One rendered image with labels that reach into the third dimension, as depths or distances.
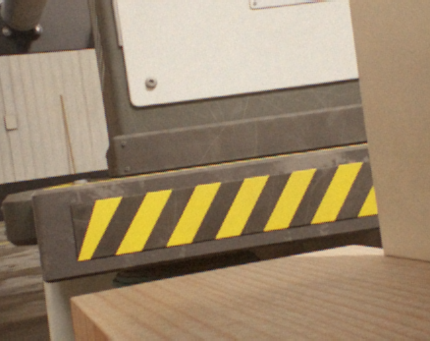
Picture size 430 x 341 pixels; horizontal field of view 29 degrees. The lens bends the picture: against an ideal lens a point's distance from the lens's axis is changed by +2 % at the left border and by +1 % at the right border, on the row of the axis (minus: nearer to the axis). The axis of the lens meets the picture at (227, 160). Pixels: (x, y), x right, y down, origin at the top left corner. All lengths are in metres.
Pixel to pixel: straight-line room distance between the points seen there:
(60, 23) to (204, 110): 2.20
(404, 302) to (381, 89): 0.08
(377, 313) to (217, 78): 0.44
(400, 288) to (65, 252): 0.28
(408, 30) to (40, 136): 10.65
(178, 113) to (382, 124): 0.36
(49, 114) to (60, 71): 0.57
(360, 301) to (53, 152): 10.68
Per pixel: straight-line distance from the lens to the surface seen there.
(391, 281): 0.22
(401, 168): 0.25
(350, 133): 0.62
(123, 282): 0.58
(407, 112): 0.24
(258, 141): 0.60
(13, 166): 10.83
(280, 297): 0.21
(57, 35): 2.78
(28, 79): 10.92
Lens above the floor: 0.32
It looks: level
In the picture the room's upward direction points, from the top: 8 degrees counter-clockwise
